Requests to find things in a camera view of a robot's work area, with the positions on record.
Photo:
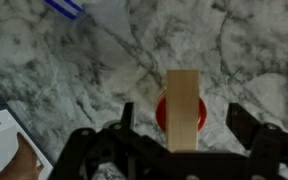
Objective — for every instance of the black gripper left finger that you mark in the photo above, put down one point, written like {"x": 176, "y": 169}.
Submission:
{"x": 135, "y": 156}

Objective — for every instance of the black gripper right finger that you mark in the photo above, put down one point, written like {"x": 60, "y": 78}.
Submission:
{"x": 267, "y": 143}

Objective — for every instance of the small red lid container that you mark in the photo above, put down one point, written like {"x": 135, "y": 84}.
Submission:
{"x": 160, "y": 112}

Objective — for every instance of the light wooden block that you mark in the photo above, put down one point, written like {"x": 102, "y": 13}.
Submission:
{"x": 182, "y": 110}

